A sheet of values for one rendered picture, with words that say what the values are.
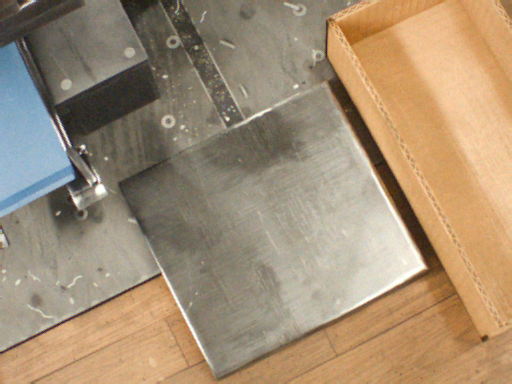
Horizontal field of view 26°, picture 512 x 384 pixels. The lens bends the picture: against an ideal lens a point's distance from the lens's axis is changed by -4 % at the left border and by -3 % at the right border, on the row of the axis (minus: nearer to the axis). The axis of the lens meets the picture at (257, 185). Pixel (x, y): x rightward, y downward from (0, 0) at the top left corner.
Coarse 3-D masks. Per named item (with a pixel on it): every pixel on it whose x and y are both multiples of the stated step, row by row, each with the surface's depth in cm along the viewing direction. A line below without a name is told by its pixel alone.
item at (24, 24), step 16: (0, 0) 59; (16, 0) 64; (32, 0) 64; (48, 0) 64; (64, 0) 65; (80, 0) 66; (0, 16) 61; (16, 16) 64; (32, 16) 65; (48, 16) 66; (0, 32) 65; (16, 32) 66
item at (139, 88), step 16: (128, 80) 81; (144, 80) 82; (96, 96) 81; (112, 96) 82; (128, 96) 84; (144, 96) 85; (160, 96) 87; (64, 112) 80; (80, 112) 82; (96, 112) 83; (112, 112) 85; (128, 112) 87; (96, 128) 86
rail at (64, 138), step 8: (16, 40) 79; (24, 48) 79; (24, 56) 79; (32, 64) 79; (32, 72) 79; (40, 80) 78; (40, 88) 78; (40, 96) 78; (48, 96) 78; (48, 104) 78; (48, 112) 78; (56, 112) 78; (56, 120) 78; (56, 128) 77; (64, 128) 78; (64, 136) 77; (64, 144) 77; (72, 144) 79
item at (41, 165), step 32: (0, 64) 79; (0, 96) 78; (32, 96) 78; (0, 128) 78; (32, 128) 78; (0, 160) 77; (32, 160) 77; (64, 160) 77; (0, 192) 77; (32, 192) 74
